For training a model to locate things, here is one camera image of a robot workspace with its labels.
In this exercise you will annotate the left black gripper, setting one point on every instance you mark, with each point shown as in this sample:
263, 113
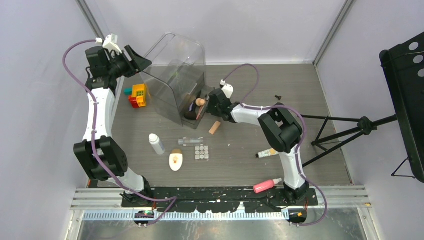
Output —
139, 63

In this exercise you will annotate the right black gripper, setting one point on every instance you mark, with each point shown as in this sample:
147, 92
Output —
210, 108

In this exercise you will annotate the pink makeup brush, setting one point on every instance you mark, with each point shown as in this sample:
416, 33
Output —
201, 109

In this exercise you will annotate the beige makeup sponge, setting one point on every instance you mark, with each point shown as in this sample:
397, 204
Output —
200, 102

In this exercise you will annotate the clear pulled-out drawer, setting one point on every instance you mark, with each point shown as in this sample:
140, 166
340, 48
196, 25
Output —
195, 124

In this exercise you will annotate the clear acrylic drawer organizer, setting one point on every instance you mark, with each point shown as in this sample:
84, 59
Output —
177, 75

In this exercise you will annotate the purple eyelash curler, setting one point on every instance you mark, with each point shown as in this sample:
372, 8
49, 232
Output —
192, 107

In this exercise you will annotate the black fan makeup brush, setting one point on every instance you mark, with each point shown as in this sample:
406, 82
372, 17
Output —
191, 116

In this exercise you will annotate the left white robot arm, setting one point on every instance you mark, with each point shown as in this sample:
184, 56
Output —
100, 156

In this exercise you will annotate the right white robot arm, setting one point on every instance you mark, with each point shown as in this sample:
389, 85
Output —
283, 128

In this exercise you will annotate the peach concealer stick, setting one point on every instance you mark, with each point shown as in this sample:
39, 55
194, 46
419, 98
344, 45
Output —
214, 127

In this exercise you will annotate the colourful toy block stack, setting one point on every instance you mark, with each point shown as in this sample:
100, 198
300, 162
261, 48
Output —
136, 95

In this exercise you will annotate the clear small bottle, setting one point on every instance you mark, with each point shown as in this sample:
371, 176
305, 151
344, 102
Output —
191, 141

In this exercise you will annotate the grey square sample palette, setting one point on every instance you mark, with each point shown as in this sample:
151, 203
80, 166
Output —
202, 153

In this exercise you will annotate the white oval compact case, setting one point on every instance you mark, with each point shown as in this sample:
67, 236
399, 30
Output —
176, 159

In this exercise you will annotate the small printed cream tube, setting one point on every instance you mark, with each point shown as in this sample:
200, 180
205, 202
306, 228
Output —
266, 153

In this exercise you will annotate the white cylindrical bottle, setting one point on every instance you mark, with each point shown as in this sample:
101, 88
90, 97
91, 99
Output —
156, 144

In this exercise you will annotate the pink spray bottle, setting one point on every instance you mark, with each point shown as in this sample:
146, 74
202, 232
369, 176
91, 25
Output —
266, 185

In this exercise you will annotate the black tripod stand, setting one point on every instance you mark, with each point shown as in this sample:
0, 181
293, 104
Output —
364, 127

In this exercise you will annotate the black perforated panel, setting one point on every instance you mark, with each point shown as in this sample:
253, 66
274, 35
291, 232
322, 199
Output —
403, 67

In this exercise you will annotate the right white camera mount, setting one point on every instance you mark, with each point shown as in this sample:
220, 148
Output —
227, 88

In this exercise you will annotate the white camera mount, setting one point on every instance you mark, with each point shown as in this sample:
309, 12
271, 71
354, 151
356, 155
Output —
110, 42
227, 88

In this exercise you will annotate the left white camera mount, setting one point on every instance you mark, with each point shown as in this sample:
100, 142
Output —
110, 42

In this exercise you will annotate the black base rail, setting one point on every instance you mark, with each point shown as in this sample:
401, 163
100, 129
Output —
217, 200

